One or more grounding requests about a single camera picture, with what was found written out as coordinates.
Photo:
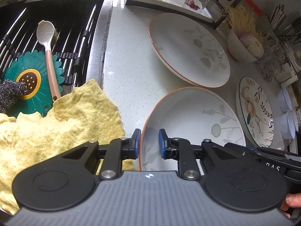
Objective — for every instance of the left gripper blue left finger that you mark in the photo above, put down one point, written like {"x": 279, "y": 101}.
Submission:
{"x": 115, "y": 152}

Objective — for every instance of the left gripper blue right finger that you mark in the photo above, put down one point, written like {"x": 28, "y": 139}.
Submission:
{"x": 181, "y": 150}

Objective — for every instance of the white plate orange rim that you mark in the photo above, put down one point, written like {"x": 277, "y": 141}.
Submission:
{"x": 192, "y": 113}
{"x": 189, "y": 50}

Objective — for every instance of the floral patterned plate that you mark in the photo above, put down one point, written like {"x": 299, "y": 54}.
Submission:
{"x": 254, "y": 112}

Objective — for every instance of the translucent plastic bowl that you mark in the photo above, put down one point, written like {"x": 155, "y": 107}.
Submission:
{"x": 287, "y": 126}
{"x": 284, "y": 100}

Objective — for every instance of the person's right hand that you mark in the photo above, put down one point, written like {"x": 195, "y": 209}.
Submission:
{"x": 290, "y": 201}

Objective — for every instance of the yellow dish cloth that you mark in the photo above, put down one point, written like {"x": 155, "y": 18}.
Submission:
{"x": 82, "y": 115}

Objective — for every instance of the green flower sink mat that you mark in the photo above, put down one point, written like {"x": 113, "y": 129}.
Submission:
{"x": 31, "y": 69}

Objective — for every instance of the steel wool scrubber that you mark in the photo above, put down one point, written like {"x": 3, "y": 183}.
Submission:
{"x": 11, "y": 91}

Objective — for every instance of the bowl with noodles and garlic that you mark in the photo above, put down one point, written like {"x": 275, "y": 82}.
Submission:
{"x": 245, "y": 43}

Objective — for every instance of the white pink spoon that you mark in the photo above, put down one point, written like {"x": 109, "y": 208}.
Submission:
{"x": 48, "y": 56}

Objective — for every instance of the green chopstick holder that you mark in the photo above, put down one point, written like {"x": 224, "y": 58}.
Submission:
{"x": 277, "y": 18}

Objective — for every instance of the red lid plastic jar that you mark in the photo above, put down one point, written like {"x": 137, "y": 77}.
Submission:
{"x": 254, "y": 7}

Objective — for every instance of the black sink drain rack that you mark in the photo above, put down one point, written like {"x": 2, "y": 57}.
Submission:
{"x": 64, "y": 28}

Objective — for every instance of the wire rack with glass cups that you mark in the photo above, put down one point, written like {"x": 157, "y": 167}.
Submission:
{"x": 270, "y": 64}

